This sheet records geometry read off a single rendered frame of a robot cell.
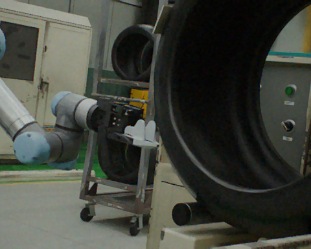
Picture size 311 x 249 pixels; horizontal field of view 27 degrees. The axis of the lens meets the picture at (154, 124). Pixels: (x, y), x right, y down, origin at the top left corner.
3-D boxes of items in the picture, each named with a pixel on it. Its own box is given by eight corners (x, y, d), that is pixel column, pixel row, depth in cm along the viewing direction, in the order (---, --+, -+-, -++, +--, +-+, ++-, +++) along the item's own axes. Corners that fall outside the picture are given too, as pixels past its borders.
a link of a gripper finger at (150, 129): (162, 125, 145) (134, 115, 151) (156, 151, 146) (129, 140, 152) (172, 126, 147) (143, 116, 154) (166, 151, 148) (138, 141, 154)
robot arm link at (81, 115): (72, 127, 161) (97, 128, 167) (83, 131, 158) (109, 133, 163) (78, 97, 160) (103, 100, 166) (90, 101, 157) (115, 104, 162)
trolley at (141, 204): (167, 208, 640) (191, 11, 630) (223, 222, 602) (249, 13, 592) (73, 220, 532) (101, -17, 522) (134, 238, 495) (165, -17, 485)
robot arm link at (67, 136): (32, 165, 163) (41, 122, 162) (55, 162, 173) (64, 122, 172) (58, 174, 160) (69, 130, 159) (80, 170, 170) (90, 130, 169)
